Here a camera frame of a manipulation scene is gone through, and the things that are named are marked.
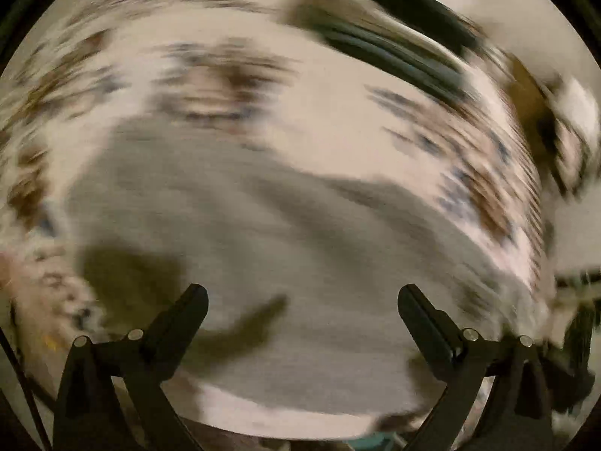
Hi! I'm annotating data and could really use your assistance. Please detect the grey pants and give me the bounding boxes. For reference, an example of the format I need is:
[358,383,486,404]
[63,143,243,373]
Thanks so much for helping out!
[66,115,531,416]

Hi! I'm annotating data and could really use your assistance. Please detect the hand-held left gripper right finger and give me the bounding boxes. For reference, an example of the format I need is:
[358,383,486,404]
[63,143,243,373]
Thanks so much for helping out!
[397,284,559,451]

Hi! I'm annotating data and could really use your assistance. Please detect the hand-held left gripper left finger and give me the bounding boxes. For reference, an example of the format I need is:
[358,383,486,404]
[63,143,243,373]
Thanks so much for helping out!
[53,284,210,451]

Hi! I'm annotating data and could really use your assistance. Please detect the floral printed bed sheet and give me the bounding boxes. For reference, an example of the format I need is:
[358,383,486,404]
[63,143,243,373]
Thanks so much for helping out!
[0,0,548,440]

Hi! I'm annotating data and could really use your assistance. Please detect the dark cloth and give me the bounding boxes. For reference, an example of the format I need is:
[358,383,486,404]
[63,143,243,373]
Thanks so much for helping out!
[282,0,484,104]

